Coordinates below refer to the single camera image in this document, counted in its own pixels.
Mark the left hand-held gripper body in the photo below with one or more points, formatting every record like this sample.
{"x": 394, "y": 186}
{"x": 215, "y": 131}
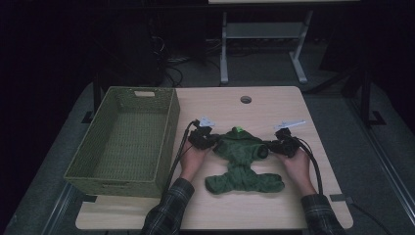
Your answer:
{"x": 199, "y": 138}

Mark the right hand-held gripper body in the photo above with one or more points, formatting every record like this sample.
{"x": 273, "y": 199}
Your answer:
{"x": 287, "y": 145}

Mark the green fleece pet garment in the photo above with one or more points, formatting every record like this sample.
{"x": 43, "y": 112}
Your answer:
{"x": 239, "y": 153}

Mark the green woven basket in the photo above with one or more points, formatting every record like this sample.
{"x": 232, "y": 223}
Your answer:
{"x": 98, "y": 156}

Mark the person's left hand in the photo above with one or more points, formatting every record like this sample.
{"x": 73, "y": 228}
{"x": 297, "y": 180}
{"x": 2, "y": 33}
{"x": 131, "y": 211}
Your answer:
{"x": 191, "y": 161}

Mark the person's right hand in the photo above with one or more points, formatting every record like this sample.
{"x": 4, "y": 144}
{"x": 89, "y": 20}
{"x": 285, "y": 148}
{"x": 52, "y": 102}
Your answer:
{"x": 300, "y": 169}

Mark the grey tape strip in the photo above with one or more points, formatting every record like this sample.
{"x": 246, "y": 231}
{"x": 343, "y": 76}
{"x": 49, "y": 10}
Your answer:
{"x": 339, "y": 197}

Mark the black metal stand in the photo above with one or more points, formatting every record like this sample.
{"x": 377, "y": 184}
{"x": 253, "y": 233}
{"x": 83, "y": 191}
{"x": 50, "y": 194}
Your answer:
{"x": 365, "y": 98}
{"x": 96, "y": 98}

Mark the grey metal stand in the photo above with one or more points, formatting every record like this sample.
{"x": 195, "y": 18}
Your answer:
{"x": 264, "y": 31}

